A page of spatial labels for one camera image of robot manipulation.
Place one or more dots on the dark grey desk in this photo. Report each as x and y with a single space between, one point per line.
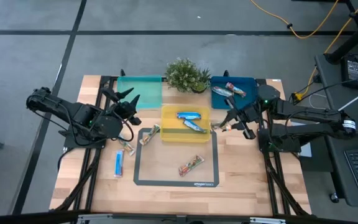
337 161

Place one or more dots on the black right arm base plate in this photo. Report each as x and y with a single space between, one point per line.
264 147

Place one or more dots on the small green potted plant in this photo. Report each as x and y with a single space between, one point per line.
202 82

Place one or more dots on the black-bordered silicone baking mat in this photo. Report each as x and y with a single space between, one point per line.
166 161

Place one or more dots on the black power adapter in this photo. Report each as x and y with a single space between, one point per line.
352 71

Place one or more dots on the red green chewy granola bar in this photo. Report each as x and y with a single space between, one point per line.
191 165

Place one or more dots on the white plate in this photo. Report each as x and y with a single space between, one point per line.
305 151

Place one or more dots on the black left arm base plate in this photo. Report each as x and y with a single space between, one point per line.
73 143

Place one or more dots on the yellow plastic tray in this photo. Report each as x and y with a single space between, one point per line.
172 130

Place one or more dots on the silver aluminium bracket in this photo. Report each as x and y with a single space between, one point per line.
267 221
95 217

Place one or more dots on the black stand leg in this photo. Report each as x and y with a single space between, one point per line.
353 40

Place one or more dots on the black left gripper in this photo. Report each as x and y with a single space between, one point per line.
121 109

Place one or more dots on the blue orange granola bar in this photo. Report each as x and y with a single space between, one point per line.
217 126

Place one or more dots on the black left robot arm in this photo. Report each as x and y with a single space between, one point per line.
73 113

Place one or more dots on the silver red granola bar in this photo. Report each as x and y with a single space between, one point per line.
222 91

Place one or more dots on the teal plastic tray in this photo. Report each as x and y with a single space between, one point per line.
145 90

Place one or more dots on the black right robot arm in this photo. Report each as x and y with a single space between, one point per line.
306 116

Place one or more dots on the green yellow granola bar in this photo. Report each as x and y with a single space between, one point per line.
149 134

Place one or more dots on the blue plastic tray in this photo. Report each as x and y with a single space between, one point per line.
247 99

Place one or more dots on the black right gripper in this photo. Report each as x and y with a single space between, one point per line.
249 116

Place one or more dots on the black aluminium rig frame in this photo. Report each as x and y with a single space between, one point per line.
105 80

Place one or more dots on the black caster wheel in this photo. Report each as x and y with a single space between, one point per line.
333 198

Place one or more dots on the large white-flowered potted plant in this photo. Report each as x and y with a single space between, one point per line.
182 74

